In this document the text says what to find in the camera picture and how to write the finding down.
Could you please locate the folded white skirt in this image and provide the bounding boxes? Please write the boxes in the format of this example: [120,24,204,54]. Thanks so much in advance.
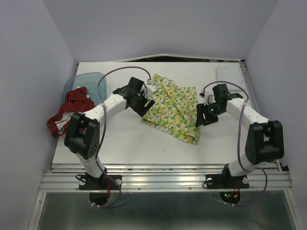
[215,65,246,90]

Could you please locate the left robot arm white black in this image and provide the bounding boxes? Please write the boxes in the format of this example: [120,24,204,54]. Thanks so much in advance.
[64,77,158,189]

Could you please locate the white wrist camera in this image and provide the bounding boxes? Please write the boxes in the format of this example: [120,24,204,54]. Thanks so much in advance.
[200,91,215,105]
[143,80,158,99]

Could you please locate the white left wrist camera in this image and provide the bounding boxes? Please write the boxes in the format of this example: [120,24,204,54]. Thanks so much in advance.
[143,80,158,99]

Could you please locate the aluminium frame rails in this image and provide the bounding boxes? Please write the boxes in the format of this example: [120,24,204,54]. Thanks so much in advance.
[28,58,299,230]

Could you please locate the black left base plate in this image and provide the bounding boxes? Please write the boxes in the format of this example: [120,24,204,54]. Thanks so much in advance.
[75,174,118,191]

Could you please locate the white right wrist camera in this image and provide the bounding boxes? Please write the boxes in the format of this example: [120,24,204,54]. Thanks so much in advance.
[200,91,215,105]

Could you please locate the lemon print skirt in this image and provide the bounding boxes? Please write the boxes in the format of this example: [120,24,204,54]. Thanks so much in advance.
[142,74,201,145]

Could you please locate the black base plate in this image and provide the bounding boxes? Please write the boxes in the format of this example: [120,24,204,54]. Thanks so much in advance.
[202,174,249,189]
[75,174,118,191]

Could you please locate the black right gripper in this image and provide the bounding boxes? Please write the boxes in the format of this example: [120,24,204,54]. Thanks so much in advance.
[194,102,224,127]

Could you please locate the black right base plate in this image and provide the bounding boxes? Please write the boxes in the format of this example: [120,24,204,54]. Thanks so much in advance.
[202,174,249,189]

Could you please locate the red polka dot skirt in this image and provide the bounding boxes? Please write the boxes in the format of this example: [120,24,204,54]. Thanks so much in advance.
[47,87,94,138]

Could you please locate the teal plastic bin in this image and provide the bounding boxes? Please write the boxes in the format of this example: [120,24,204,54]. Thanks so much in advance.
[62,72,104,106]

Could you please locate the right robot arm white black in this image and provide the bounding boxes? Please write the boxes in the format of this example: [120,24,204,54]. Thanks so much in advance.
[195,81,284,187]

